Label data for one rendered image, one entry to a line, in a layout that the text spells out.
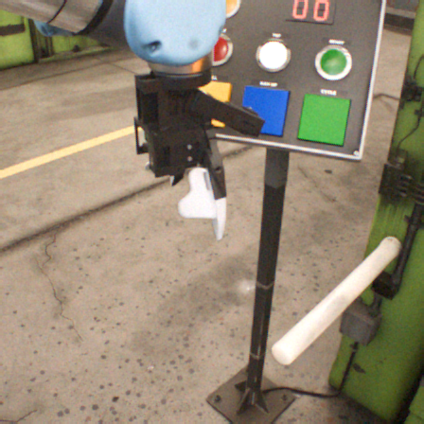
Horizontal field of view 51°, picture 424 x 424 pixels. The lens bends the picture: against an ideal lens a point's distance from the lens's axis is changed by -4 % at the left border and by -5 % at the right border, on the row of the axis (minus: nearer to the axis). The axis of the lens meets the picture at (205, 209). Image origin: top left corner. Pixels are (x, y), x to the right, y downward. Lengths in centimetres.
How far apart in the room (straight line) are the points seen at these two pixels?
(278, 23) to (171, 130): 35
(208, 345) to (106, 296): 47
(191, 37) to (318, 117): 46
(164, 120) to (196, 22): 23
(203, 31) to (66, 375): 144
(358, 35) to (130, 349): 128
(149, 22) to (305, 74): 50
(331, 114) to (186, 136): 30
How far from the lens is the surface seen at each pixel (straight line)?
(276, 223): 102
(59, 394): 162
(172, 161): 54
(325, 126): 75
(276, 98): 77
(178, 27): 32
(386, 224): 114
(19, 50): 518
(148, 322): 176
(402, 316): 127
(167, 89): 52
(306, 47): 79
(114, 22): 32
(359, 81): 77
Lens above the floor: 129
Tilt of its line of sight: 34 degrees down
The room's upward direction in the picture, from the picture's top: straight up
